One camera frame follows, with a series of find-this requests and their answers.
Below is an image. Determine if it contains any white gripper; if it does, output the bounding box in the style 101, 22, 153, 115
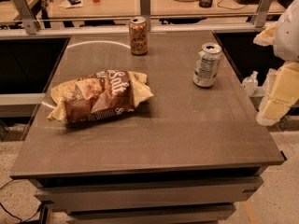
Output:
253, 0, 299, 126

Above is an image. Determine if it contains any green white 7up can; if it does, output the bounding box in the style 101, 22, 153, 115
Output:
192, 43, 222, 88

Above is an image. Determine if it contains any orange LaCroix can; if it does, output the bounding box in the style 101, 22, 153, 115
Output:
129, 17, 148, 55

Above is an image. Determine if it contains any clear plastic bottle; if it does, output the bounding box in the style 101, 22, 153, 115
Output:
242, 71, 258, 96

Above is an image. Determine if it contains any black mesh pen cup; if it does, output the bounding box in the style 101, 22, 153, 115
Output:
199, 0, 213, 8

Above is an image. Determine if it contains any brown yellow chip bag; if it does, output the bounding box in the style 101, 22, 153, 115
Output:
48, 70, 153, 124

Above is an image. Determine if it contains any right metal bracket post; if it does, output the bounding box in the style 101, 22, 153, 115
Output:
252, 0, 274, 28

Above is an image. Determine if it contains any metal bracket post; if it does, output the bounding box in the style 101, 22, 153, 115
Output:
12, 0, 40, 35
140, 0, 150, 30
252, 0, 274, 28

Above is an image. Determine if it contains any black cable on desk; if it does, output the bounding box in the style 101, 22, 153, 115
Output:
217, 0, 250, 11

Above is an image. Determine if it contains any middle metal bracket post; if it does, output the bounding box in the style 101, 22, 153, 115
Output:
140, 0, 150, 30

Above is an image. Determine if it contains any left metal bracket post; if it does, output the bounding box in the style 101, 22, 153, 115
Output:
12, 0, 40, 35

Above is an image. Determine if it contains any black floor cable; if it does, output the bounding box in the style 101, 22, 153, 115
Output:
0, 179, 45, 224

